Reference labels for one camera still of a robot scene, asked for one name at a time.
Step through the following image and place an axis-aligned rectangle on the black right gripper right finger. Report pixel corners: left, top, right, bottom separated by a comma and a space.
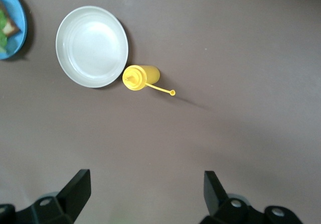
203, 170, 303, 224

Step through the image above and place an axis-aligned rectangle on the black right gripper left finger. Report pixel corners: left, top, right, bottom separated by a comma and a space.
0, 169, 91, 224

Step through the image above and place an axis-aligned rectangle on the yellow mustard squeeze bottle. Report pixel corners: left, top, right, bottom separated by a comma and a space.
121, 64, 177, 97

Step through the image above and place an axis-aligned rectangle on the green lettuce leaf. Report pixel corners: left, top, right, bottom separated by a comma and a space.
0, 9, 9, 54

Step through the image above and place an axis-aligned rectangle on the brown bread slice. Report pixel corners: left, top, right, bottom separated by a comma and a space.
0, 2, 21, 37

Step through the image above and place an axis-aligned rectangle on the beige plate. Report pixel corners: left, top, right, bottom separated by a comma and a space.
55, 6, 129, 89

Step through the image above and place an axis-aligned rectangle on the blue plate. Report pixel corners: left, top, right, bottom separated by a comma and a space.
0, 0, 28, 60

